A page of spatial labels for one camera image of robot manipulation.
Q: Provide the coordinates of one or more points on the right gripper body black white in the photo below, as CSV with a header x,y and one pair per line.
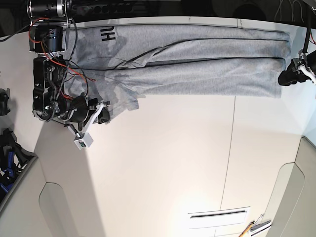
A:
x,y
82,112

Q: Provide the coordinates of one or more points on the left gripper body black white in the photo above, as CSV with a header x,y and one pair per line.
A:
x,y
305,67

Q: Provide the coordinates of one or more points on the grey T-shirt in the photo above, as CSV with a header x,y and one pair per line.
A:
x,y
128,62

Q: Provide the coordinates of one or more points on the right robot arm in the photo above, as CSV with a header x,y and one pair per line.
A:
x,y
48,38

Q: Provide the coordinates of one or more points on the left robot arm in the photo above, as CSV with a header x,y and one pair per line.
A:
x,y
310,9

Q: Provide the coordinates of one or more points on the black device at left edge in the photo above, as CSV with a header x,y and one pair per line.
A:
x,y
4,98

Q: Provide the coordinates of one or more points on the blue black tool pile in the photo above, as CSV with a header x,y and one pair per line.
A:
x,y
13,160

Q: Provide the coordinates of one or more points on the black power strip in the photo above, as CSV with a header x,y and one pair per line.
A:
x,y
136,7

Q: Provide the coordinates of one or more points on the white ceiling vent panel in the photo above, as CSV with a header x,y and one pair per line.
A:
x,y
217,219

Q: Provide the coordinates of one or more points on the wooden pencil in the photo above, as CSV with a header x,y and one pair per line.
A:
x,y
247,229

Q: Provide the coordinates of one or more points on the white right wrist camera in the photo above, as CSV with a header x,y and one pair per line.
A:
x,y
83,140

